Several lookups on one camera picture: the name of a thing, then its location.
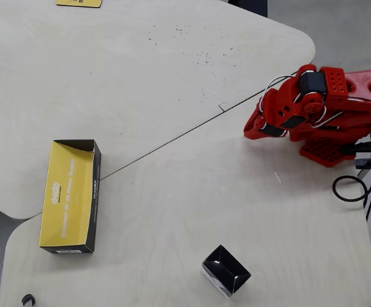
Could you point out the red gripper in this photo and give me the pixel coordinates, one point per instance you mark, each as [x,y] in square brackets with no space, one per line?
[258,129]

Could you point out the small black box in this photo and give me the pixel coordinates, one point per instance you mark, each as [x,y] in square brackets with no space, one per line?
[227,267]

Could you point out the red robot arm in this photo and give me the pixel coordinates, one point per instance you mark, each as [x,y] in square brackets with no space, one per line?
[363,81]

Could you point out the red perforated robot base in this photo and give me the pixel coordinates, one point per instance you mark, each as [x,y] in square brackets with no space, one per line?
[324,152]

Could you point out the long yellow and black box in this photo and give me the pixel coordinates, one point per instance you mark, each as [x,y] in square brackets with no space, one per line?
[68,198]

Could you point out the small white scrap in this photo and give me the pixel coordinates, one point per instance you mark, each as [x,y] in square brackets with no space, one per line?
[278,177]

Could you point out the grey metal table clamp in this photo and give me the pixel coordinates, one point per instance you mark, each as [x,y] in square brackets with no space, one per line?
[366,163]

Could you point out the dark chair part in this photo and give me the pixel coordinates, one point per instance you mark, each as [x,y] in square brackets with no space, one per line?
[249,5]

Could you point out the yellow card with black print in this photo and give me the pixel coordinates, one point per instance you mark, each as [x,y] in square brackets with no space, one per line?
[80,2]

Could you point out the small black clip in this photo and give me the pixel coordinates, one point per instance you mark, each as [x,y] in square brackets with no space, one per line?
[28,300]

